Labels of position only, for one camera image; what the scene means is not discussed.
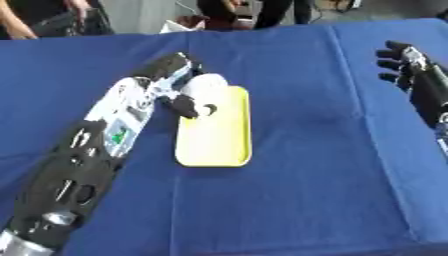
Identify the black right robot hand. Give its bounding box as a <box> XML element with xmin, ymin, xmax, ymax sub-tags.
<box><xmin>374</xmin><ymin>39</ymin><xmax>448</xmax><ymax>128</ymax></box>

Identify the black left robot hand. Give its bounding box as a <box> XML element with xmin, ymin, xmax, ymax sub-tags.
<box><xmin>131</xmin><ymin>51</ymin><xmax>219</xmax><ymax>120</ymax></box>

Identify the white rounded object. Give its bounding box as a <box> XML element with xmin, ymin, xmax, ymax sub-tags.
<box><xmin>180</xmin><ymin>73</ymin><xmax>231</xmax><ymax>116</ymax></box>

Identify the white paper object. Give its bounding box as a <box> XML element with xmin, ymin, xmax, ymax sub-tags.
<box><xmin>157</xmin><ymin>19</ymin><xmax>202</xmax><ymax>35</ymax></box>

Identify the person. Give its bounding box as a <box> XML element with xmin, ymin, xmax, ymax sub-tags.
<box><xmin>0</xmin><ymin>0</ymin><xmax>95</xmax><ymax>41</ymax></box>
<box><xmin>252</xmin><ymin>0</ymin><xmax>315</xmax><ymax>30</ymax></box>
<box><xmin>175</xmin><ymin>0</ymin><xmax>259</xmax><ymax>32</ymax></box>

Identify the yellow rectangular tray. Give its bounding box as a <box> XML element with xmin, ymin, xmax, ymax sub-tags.
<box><xmin>173</xmin><ymin>84</ymin><xmax>254</xmax><ymax>168</ymax></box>

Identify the black bag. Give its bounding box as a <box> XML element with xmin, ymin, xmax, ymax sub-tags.
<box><xmin>29</xmin><ymin>7</ymin><xmax>116</xmax><ymax>38</ymax></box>

